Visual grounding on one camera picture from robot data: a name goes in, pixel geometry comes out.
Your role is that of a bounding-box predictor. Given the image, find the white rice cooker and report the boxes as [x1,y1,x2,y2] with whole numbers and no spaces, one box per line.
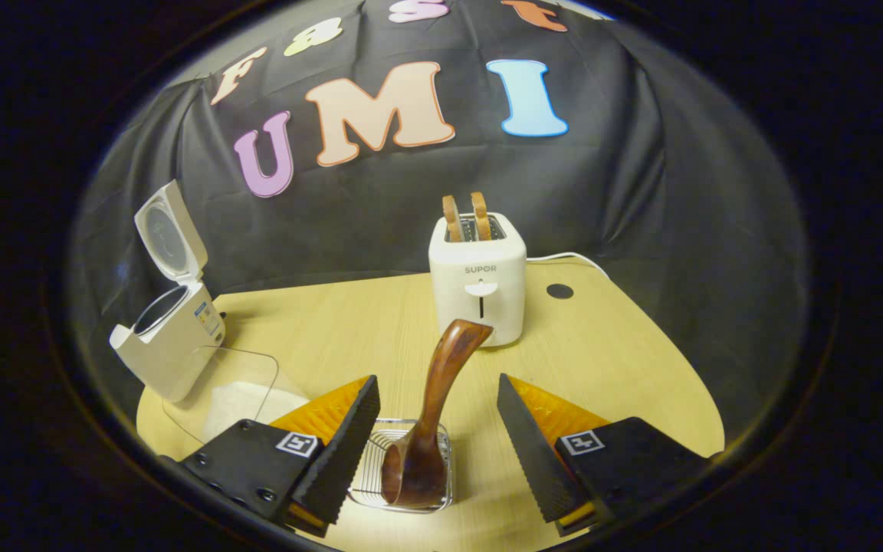
[110,180,226,403]

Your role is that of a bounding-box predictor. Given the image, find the brown wooden spoon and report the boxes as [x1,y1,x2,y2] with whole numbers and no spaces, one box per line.
[380,319,494,508]

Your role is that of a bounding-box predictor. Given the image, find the clear plastic container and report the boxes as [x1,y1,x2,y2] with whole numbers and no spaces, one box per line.
[162,345,312,445]

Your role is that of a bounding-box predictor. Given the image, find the metal wire chopstick holder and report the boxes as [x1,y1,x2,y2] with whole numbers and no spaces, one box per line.
[348,418,455,514]

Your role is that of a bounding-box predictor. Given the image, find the white toaster power cable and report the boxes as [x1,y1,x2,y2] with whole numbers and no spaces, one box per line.
[526,251,611,281]

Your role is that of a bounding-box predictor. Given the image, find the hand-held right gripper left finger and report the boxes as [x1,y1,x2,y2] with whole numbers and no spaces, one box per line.
[179,376,381,537]

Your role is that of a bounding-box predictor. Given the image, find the white uncooked rice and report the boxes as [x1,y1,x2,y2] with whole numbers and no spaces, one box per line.
[204,381,309,442]

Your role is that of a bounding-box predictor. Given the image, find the black backdrop cloth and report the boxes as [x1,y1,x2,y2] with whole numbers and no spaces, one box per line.
[66,0,810,438]

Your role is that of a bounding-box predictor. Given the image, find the white toaster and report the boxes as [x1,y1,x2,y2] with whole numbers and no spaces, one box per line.
[428,212,527,347]

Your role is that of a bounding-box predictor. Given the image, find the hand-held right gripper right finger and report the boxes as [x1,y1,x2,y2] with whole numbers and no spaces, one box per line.
[497,375,712,537]

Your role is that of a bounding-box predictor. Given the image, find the toasted bread slice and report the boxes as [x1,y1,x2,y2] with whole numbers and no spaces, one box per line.
[471,192,493,241]
[442,195,464,242]

